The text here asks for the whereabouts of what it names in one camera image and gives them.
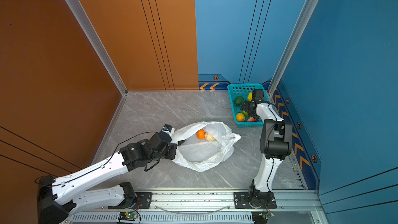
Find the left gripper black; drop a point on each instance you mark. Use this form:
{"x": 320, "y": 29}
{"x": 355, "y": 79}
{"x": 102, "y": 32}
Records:
{"x": 173, "y": 146}

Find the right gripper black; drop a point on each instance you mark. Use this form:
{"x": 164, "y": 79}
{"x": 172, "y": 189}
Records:
{"x": 245, "y": 107}

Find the red peach fruit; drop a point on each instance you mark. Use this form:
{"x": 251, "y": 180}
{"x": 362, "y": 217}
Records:
{"x": 251, "y": 119}

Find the dark green fruit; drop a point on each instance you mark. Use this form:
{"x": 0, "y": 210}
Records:
{"x": 238, "y": 101}

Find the yellow orange fruit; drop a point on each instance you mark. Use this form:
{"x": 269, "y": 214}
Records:
{"x": 240, "y": 117}

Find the teal plastic basket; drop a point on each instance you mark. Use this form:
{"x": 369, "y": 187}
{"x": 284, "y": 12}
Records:
{"x": 243, "y": 90}

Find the white plastic bag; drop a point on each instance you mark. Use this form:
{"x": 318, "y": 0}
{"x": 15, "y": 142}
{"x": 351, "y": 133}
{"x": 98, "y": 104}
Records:
{"x": 202, "y": 155}

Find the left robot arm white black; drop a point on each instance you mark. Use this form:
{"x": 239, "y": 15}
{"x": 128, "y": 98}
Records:
{"x": 61, "y": 197}

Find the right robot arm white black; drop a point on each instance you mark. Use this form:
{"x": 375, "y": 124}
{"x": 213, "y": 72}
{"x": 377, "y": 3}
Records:
{"x": 275, "y": 146}

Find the left circuit board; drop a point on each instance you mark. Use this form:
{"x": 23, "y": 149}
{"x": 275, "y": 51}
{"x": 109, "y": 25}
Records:
{"x": 129, "y": 218}

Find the circuit board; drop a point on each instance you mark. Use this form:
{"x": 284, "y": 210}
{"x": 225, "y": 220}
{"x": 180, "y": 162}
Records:
{"x": 262, "y": 217}
{"x": 129, "y": 218}

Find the right circuit board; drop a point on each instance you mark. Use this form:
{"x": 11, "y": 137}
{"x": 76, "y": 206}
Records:
{"x": 262, "y": 217}

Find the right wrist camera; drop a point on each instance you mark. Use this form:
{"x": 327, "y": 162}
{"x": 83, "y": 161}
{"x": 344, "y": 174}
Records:
{"x": 258, "y": 96}

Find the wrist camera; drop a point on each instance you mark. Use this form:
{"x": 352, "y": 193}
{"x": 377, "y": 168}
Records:
{"x": 258, "y": 96}
{"x": 168, "y": 129}

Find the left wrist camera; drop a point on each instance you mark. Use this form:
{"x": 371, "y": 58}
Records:
{"x": 168, "y": 129}

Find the aluminium front rail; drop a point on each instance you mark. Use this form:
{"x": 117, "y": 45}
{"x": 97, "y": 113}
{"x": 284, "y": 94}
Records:
{"x": 193, "y": 200}

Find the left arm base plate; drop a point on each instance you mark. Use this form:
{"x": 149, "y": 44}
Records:
{"x": 142, "y": 200}

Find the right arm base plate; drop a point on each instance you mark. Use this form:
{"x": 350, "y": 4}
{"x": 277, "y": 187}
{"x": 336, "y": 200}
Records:
{"x": 263, "y": 200}

